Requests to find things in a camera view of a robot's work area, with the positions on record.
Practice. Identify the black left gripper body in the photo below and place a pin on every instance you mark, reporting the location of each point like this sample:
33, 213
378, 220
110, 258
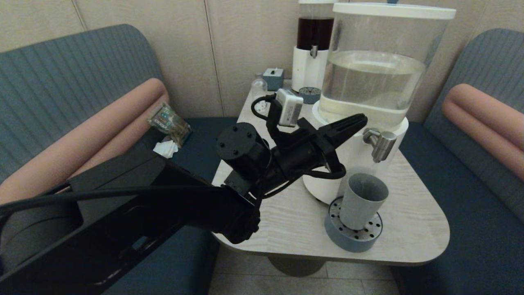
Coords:
303, 153

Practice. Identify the clear green snack packet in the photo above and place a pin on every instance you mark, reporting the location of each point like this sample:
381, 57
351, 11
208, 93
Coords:
170, 122

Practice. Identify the steel water dispenser tap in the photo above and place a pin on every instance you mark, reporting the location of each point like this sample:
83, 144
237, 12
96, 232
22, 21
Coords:
382, 143

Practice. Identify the small blue steel drip tray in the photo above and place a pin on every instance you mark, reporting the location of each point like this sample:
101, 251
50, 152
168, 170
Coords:
310, 96

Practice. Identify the blue-grey tissue box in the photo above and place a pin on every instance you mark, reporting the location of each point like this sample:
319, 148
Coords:
273, 79

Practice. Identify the blue ribbed booth sofa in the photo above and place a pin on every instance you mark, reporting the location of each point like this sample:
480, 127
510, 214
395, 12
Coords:
470, 229
61, 82

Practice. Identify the clear water dispenser white base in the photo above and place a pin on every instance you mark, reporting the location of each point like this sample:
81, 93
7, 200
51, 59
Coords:
368, 73

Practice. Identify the large blue steel drip tray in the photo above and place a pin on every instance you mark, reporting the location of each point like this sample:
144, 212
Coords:
348, 241

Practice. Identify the grey plastic cup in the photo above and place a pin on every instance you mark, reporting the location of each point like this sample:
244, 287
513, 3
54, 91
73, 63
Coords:
360, 205

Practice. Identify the steel dark drink dispenser tap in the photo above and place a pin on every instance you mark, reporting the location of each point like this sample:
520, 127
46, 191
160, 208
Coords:
314, 51

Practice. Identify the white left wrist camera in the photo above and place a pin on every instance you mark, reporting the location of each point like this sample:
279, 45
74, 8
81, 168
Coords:
290, 108

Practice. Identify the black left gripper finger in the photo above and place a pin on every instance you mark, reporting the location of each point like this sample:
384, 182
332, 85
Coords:
348, 135
344, 125

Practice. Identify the pink bolster cushion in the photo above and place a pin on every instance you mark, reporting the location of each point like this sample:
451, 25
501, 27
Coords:
491, 123
82, 139

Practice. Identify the bronze table pedestal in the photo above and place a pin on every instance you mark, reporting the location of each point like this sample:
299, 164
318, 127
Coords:
299, 266

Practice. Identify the dark drink dispenser white base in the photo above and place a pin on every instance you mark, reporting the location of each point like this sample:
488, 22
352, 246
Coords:
307, 69

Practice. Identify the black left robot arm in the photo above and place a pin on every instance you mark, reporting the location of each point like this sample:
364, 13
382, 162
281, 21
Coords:
163, 213

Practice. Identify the white folded napkins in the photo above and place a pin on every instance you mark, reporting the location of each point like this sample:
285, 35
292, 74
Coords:
166, 149

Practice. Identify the clear plastic bottle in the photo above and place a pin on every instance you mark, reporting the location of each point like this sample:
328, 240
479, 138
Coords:
258, 88

